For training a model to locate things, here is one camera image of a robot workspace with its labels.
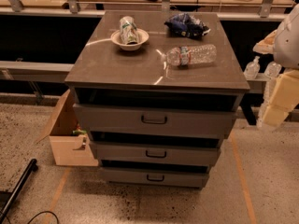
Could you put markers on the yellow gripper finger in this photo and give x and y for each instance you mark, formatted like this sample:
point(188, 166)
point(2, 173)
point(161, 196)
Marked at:
point(280, 98)
point(266, 46)

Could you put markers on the bottom grey drawer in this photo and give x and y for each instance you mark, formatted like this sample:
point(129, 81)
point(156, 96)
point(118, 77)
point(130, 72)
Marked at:
point(151, 177)

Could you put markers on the clear plastic water bottle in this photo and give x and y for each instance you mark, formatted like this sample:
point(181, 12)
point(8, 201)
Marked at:
point(190, 55)

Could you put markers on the white paper bowl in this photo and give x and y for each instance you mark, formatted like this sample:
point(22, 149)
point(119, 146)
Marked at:
point(143, 38)

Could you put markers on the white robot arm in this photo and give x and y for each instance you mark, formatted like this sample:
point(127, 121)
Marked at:
point(286, 46)

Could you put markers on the wooden back desk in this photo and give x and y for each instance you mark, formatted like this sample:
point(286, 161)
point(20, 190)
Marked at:
point(221, 4)

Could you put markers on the middle grey drawer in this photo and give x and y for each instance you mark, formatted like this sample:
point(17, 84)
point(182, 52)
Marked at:
point(196, 156)

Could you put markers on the grey drawer cabinet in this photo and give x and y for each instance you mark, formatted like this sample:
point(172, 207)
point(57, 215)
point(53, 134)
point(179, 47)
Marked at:
point(104, 74)

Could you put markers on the top grey drawer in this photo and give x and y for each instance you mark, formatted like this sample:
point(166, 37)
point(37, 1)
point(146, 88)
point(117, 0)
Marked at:
point(150, 121)

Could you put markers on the open cardboard box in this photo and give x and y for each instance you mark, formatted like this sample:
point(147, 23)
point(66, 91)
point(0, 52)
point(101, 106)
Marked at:
point(67, 149)

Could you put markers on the green item in box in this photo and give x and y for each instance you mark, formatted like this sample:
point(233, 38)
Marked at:
point(78, 131)

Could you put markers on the clear bottle on shelf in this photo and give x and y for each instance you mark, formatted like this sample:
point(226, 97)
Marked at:
point(252, 69)

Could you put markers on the black pole on floor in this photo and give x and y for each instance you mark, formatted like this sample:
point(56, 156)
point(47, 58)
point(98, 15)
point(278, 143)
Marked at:
point(7, 198)

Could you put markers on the grey drawer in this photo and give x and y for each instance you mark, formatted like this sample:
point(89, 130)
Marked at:
point(151, 177)
point(150, 121)
point(196, 156)

